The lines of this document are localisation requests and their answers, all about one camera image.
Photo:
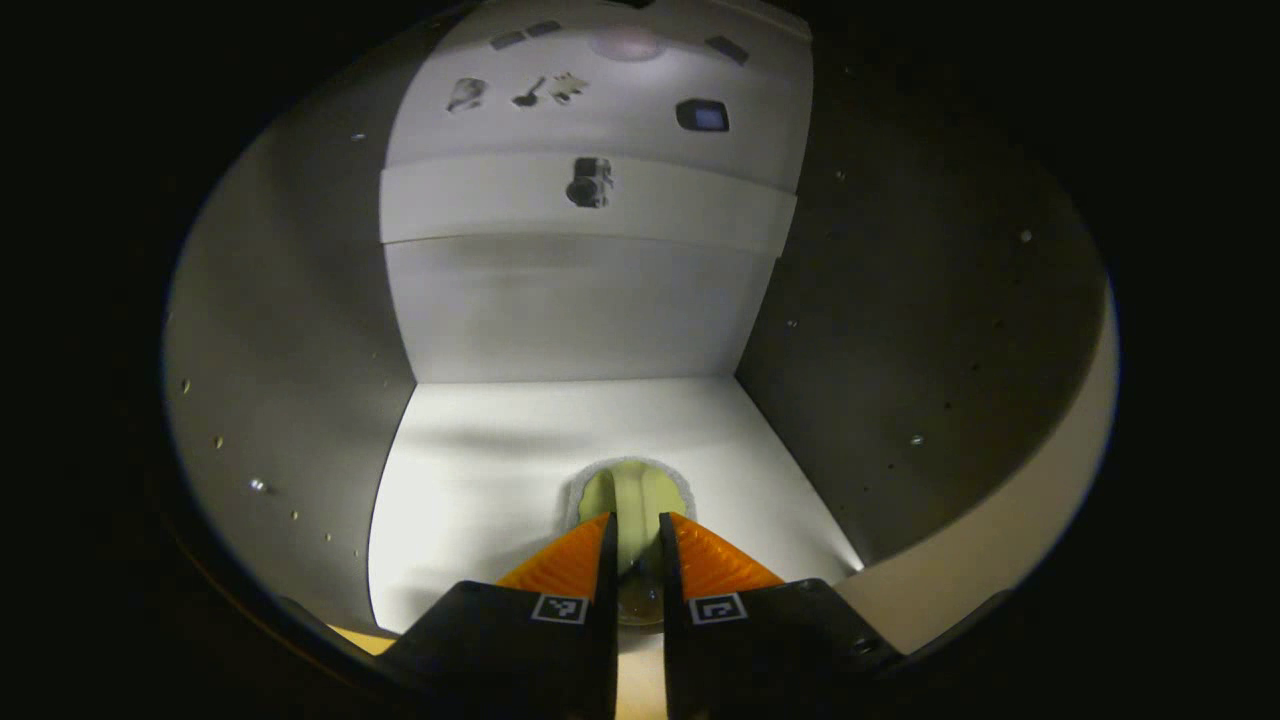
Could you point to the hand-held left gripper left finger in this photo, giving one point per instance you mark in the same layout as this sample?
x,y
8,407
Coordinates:
x,y
610,650

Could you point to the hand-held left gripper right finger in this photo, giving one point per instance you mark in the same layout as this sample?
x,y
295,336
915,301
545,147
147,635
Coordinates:
x,y
668,650

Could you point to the dark grey cabinet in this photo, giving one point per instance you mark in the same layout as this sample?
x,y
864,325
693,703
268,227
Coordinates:
x,y
600,320

